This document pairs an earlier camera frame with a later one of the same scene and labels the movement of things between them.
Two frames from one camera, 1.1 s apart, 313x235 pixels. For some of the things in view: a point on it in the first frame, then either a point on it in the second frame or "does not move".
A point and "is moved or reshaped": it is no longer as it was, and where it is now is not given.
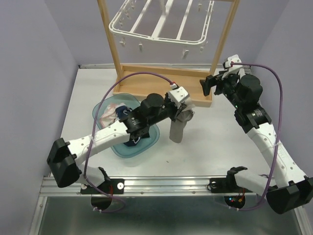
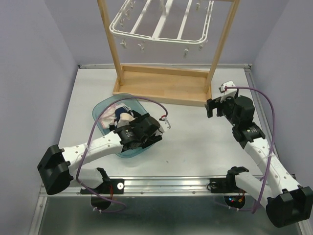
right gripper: x=219 y=77 to x=211 y=104
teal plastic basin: x=144 y=146 does not move
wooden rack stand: x=181 y=82 does not move
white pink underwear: x=109 y=115 does not move
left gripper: x=175 y=109 to x=153 y=138
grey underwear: x=177 y=125 is moved or reshaped
